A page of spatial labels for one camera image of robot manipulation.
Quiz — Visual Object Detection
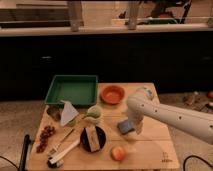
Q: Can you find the green plastic tray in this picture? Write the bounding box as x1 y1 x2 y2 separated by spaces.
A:
45 75 98 107

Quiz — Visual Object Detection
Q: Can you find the metal fork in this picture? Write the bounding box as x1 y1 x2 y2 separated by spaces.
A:
48 129 75 157

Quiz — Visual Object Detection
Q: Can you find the black cabinet counter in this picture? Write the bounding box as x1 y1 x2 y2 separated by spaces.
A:
0 31 213 101

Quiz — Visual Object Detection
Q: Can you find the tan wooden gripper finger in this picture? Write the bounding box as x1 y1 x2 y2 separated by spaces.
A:
135 122 143 135

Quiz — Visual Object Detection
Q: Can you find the green cup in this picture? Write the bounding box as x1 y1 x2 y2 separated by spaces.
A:
85 106 101 124

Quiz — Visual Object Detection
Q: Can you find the red grapes bunch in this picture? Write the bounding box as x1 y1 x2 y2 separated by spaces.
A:
36 125 56 153

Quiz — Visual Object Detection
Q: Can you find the white folded paper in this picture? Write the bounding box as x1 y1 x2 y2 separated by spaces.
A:
60 101 79 126

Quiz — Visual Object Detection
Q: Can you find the black cable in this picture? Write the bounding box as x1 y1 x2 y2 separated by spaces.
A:
182 154 213 171

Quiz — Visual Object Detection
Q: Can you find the blue sponge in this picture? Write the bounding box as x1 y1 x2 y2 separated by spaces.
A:
117 119 134 135

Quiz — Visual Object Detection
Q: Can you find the white handled brush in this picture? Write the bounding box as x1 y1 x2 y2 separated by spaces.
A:
47 139 80 168

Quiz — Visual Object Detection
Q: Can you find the orange bowl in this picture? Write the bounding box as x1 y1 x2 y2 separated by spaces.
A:
100 85 125 105

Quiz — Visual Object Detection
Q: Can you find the orange fruit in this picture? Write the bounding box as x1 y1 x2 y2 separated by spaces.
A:
111 146 126 161

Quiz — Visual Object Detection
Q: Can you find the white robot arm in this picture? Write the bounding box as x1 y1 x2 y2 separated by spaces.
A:
126 87 213 145

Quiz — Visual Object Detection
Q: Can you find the wooden block in bowl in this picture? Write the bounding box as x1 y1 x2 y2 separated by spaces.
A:
86 126 100 152

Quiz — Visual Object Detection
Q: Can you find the black stand post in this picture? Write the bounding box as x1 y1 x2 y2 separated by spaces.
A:
18 134 31 171

